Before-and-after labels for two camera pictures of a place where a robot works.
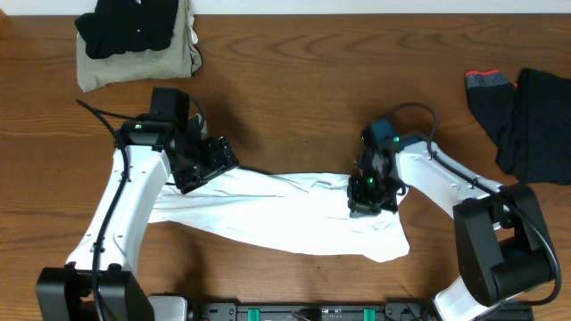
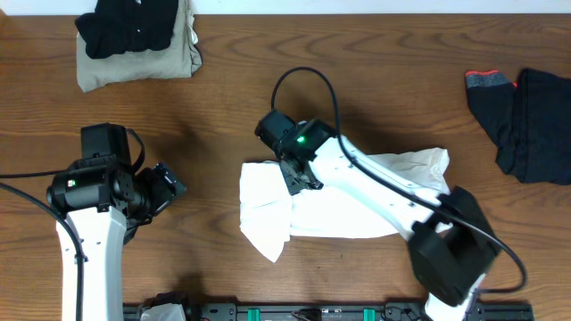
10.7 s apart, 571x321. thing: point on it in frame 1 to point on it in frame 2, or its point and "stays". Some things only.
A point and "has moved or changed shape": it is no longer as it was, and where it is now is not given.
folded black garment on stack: (119, 26) stays
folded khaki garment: (179, 59) stays
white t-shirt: (292, 212) has moved or changed shape
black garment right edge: (542, 133) stays
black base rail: (391, 311) stays
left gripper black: (207, 165) to (165, 185)
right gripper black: (360, 206) to (293, 185)
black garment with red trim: (492, 97) stays
